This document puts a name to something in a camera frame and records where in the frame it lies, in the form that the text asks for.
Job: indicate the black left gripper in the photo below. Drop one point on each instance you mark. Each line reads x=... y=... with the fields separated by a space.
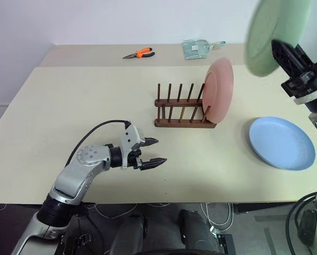
x=133 y=159

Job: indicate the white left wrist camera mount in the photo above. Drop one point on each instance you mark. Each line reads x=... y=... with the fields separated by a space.
x=129 y=140

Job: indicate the blue plate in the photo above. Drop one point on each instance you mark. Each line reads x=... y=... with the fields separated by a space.
x=280 y=144

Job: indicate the dark rounded shape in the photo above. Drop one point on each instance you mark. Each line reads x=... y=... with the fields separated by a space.
x=195 y=233
x=129 y=236

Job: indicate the black floor box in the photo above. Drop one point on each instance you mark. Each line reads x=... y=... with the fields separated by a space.
x=224 y=244

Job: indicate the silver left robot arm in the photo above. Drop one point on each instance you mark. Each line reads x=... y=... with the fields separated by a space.
x=70 y=178

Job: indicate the clear plastic bag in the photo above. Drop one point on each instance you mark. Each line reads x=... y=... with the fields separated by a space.
x=195 y=49

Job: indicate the green plate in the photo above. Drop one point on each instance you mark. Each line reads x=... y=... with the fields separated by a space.
x=269 y=26

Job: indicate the pink plate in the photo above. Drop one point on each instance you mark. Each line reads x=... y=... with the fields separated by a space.
x=218 y=90

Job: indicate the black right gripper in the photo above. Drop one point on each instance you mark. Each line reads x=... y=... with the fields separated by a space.
x=308 y=77

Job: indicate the wooden dish rack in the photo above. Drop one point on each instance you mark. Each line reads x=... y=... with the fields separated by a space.
x=184 y=123

